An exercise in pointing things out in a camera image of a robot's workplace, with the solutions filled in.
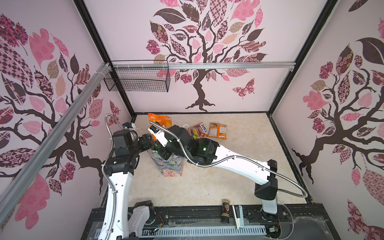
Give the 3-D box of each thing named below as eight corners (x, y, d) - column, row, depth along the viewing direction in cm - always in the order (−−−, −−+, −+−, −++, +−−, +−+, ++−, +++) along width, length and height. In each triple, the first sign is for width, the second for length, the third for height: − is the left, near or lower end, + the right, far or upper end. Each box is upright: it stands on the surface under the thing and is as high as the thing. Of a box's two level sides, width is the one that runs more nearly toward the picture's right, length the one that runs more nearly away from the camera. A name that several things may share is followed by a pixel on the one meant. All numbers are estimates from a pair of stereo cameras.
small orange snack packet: (207, 137, 108) (207, 134, 105) (209, 124, 116) (209, 122, 113) (226, 140, 106) (227, 137, 103) (227, 127, 114) (227, 124, 111)
